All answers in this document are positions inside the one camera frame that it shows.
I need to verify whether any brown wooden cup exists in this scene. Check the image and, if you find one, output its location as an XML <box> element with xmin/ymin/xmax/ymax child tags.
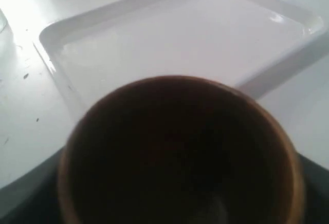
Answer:
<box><xmin>58</xmin><ymin>76</ymin><xmax>305</xmax><ymax>223</ymax></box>

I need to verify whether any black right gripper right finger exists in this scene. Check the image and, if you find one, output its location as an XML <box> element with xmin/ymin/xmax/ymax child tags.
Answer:
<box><xmin>298</xmin><ymin>154</ymin><xmax>328</xmax><ymax>224</ymax></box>

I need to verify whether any clear plastic shaker body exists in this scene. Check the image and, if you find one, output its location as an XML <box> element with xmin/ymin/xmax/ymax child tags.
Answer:
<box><xmin>0</xmin><ymin>9</ymin><xmax>8</xmax><ymax>33</ymax></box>

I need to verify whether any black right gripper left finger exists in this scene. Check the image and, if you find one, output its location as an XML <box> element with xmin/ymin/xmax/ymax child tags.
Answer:
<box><xmin>1</xmin><ymin>149</ymin><xmax>63</xmax><ymax>223</ymax></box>

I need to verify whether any white rectangular tray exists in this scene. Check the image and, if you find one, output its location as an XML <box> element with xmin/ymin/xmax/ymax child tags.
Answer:
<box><xmin>35</xmin><ymin>0</ymin><xmax>327</xmax><ymax>108</ymax></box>

